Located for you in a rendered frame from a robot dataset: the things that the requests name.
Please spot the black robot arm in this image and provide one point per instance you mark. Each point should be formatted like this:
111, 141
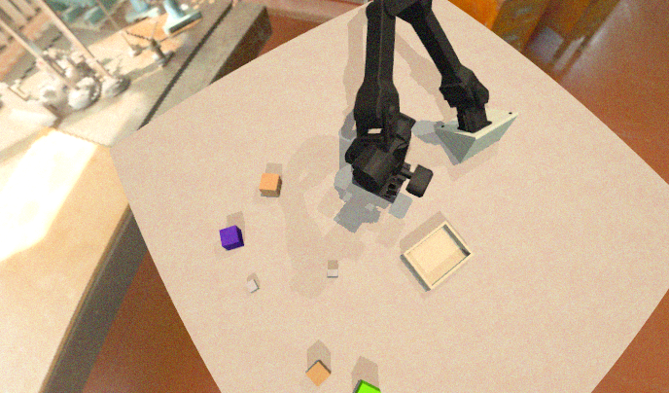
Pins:
378, 102

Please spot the violet cube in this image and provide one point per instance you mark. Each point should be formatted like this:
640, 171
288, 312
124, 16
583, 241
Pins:
231, 237

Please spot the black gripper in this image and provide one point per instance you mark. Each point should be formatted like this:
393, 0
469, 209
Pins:
418, 180

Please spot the green cube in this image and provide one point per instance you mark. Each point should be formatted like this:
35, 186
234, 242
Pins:
365, 387

